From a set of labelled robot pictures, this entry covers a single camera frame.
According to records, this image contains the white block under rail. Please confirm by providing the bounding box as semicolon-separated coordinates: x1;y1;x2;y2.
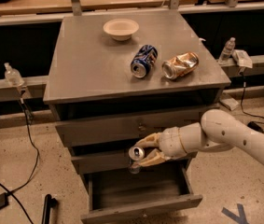
219;92;239;111

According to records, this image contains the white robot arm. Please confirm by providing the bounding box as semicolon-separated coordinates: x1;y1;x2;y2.
129;109;264;168

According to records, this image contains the clear water bottle right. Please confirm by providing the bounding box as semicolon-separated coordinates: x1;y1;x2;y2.
218;37;235;64

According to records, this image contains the grey top drawer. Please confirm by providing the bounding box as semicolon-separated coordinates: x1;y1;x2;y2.
56;104;218;147

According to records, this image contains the clear bottle on left rail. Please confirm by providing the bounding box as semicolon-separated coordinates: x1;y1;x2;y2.
4;63;24;87

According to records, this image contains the black cable on left floor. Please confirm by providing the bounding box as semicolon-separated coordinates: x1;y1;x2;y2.
0;91;41;224

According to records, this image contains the blue silver redbull can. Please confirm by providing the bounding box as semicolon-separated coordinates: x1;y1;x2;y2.
129;147;145;174

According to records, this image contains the black power adapter right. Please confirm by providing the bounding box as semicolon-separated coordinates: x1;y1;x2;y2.
247;121;264;133

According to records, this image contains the crushed orange soda can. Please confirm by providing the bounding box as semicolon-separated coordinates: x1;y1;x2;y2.
162;52;199;80

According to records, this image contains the grey middle drawer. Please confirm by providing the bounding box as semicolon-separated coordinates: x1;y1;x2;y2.
71;140;202;175

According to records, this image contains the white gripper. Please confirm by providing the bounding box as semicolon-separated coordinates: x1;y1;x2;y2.
132;127;187;168

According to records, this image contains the black pole stand base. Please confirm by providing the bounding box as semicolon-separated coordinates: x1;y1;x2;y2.
41;194;58;224

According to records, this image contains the grey open bottom drawer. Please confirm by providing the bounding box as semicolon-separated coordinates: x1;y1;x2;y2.
81;162;202;224

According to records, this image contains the white paper bowl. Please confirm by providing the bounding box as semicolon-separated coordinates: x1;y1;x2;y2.
103;19;139;41

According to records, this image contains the white packet on rail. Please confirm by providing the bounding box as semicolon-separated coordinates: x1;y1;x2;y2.
232;49;253;68

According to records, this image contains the grey wooden drawer cabinet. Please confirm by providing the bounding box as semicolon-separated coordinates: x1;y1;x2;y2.
43;9;232;224

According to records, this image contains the crushed blue pepsi can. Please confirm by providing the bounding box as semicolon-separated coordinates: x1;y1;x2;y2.
131;45;158;78

